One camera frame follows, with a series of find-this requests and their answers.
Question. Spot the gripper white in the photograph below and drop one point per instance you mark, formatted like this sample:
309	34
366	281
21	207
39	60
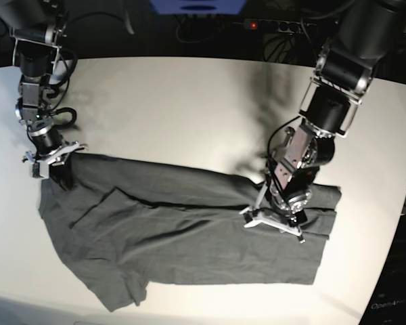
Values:
286	215
50	159

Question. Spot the grey T-shirt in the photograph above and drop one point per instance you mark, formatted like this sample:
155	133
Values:
126	223

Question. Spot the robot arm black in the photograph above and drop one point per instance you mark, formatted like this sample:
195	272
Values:
37	27
344	71

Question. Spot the black OpenArm base box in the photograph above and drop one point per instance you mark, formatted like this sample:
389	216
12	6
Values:
388	301

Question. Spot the black power strip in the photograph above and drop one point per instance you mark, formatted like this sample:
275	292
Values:
273	26

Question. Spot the blue box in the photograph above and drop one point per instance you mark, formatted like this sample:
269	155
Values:
232	7

